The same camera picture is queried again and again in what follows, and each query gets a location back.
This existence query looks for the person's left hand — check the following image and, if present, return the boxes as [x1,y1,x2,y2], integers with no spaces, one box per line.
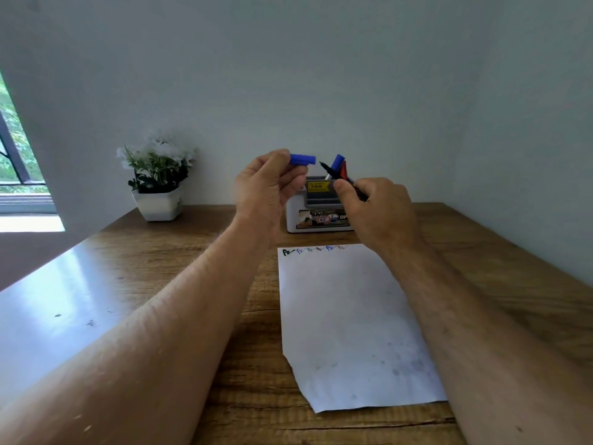
[233,148,309,248]

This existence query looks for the person's right hand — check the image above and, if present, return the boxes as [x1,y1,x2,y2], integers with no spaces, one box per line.
[332,177,425,263]

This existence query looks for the blue cap slim marker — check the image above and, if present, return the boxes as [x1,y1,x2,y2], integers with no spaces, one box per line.
[318,161,370,203]

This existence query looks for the thick blue silver banded marker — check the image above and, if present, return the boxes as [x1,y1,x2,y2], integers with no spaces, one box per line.
[326,154,347,180]

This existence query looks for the white paper sheet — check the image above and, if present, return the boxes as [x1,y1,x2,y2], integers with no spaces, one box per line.
[277,244,448,414]

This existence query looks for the person's left forearm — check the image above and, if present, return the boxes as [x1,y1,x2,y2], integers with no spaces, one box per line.
[0,217,274,445]

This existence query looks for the person's right forearm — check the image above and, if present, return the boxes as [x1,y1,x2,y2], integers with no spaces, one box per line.
[384,240,593,445]

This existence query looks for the grey white desk organizer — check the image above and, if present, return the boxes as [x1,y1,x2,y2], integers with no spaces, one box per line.
[285,176,355,234]

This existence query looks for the white potted flower plant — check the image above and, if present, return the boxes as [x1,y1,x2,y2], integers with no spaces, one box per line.
[116,132,198,223]

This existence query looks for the green foliage outside window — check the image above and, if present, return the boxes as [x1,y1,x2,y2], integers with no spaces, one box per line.
[0,74,49,193]

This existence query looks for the grey window frame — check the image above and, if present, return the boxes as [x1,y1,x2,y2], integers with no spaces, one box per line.
[0,71,56,214]

